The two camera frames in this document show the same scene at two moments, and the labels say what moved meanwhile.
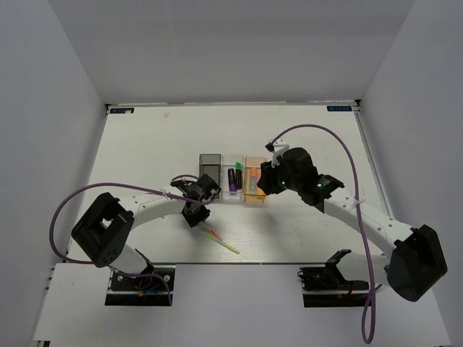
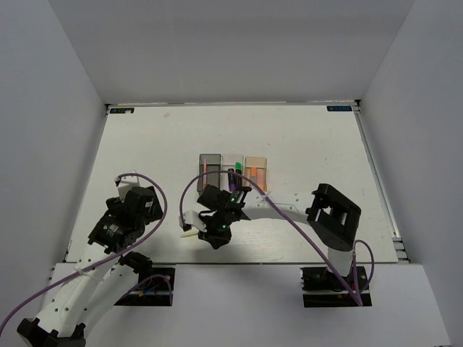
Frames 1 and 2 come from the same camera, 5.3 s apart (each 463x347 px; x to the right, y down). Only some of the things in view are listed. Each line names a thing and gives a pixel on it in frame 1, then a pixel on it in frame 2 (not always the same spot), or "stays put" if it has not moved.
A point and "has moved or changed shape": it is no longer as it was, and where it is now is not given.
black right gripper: (267, 182) to (217, 239)
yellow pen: (223, 243) to (189, 234)
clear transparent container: (228, 162) stays put
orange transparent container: (252, 167) stays put
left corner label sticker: (121, 110) stays put
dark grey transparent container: (210, 165) stays put
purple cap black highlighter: (232, 181) stays put
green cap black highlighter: (239, 176) stays put
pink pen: (207, 227) has moved or changed shape
